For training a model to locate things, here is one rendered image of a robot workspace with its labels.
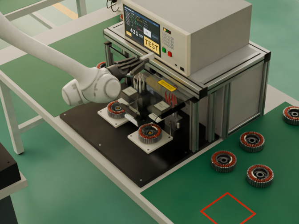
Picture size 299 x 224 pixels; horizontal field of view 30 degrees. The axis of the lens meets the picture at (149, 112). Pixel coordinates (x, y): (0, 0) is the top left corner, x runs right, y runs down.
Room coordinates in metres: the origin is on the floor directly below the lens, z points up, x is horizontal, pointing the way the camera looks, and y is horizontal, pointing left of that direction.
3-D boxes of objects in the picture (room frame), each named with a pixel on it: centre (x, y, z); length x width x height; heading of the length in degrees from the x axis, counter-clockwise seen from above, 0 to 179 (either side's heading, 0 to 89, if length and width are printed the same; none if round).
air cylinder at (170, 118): (2.03, -0.11, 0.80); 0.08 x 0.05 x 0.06; 38
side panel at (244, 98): (2.03, -0.44, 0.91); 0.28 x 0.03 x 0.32; 128
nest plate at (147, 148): (1.94, 0.00, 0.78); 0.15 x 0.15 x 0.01; 38
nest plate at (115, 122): (2.13, 0.15, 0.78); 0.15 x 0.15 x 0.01; 38
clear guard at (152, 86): (1.90, -0.04, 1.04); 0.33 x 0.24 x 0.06; 128
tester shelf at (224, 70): (2.23, -0.18, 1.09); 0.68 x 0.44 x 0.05; 38
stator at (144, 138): (1.94, 0.00, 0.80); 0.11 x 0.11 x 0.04
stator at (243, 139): (1.89, -0.46, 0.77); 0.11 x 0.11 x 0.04
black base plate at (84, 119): (2.05, 0.06, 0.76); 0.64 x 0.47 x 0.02; 38
